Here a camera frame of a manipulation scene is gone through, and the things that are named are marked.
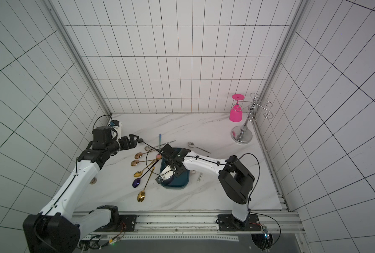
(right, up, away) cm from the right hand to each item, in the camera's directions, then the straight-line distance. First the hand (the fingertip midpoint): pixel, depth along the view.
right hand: (167, 165), depth 86 cm
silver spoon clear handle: (+18, -8, -1) cm, 19 cm away
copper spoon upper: (-20, +4, +11) cm, 23 cm away
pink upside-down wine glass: (+43, +30, +13) cm, 54 cm away
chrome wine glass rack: (+50, +17, +19) cm, 56 cm away
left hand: (-19, +14, -5) cm, 24 cm away
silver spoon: (+14, +11, +14) cm, 22 cm away
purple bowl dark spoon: (-17, -9, -1) cm, 19 cm away
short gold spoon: (-17, -5, +2) cm, 17 cm away
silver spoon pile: (-15, +8, +12) cm, 21 cm away
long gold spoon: (-13, -15, -5) cm, 20 cm away
